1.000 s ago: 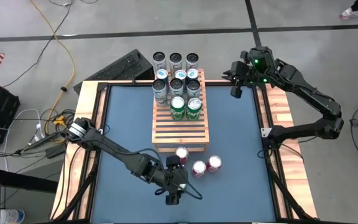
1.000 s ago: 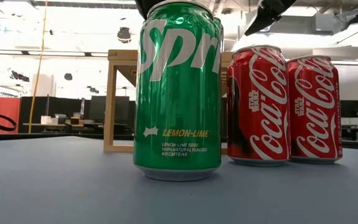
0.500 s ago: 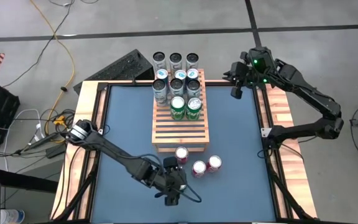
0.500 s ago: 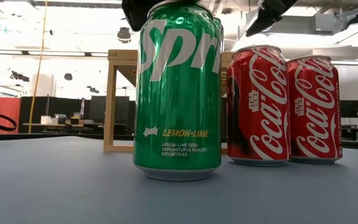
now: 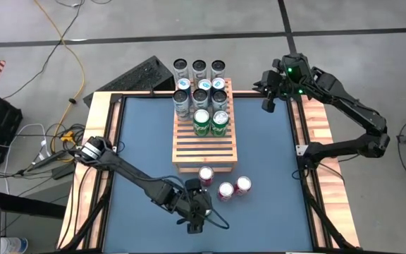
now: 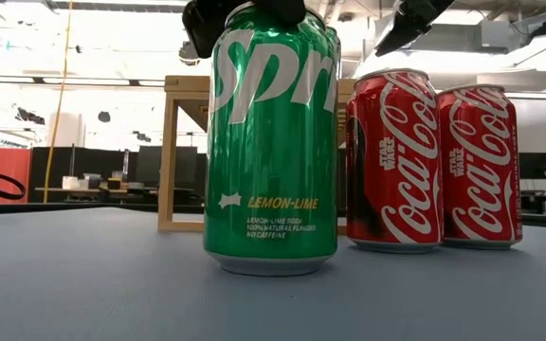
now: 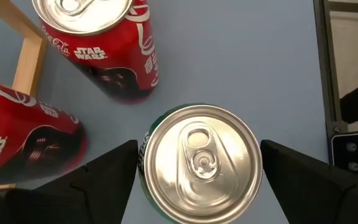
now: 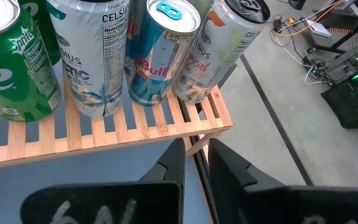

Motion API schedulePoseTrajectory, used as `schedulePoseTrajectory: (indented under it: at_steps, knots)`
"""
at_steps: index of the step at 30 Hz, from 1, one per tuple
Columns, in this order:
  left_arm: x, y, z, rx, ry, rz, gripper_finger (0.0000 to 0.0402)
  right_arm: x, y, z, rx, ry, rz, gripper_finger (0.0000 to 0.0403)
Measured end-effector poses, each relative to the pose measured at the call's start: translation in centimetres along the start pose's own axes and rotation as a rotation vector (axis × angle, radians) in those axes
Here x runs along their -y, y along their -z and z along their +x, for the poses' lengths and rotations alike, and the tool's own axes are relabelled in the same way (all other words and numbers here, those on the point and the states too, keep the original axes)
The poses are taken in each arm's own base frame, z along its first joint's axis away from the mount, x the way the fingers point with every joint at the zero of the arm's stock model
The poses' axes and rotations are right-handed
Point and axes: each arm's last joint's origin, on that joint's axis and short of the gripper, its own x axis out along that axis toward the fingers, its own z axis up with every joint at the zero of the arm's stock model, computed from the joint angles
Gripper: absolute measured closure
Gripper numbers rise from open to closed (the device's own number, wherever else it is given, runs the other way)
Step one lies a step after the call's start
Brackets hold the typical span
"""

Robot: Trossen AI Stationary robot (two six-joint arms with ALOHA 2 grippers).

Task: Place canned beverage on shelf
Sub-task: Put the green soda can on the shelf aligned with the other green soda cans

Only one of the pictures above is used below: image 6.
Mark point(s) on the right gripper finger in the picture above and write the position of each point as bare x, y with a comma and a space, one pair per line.
410, 21

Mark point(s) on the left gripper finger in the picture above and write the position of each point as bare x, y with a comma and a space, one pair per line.
202, 28
282, 12

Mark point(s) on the green Sprite can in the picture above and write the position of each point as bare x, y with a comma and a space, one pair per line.
268, 142

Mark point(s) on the red Coca-Cola can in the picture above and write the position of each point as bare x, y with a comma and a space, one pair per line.
481, 166
391, 166

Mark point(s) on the wooden slatted shelf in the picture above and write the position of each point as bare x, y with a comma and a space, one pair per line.
168, 166

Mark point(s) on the black hanging ceiling lamp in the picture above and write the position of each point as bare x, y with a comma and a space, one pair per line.
185, 60

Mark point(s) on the white cylindrical tank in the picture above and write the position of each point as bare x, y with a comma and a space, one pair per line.
67, 130

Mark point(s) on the yellow pole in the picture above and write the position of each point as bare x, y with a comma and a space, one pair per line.
56, 118

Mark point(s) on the black partition panel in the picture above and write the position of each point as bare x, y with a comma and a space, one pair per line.
88, 163

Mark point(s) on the black monitor on stand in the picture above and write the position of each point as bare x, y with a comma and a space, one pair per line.
536, 166

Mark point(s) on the white box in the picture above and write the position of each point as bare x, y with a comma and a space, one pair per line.
70, 182

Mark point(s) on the wooden desk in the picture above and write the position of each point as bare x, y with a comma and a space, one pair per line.
55, 190

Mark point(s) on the red partition panel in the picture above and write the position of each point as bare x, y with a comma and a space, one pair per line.
5, 170

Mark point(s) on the blue table mat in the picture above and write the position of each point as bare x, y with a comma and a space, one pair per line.
112, 284

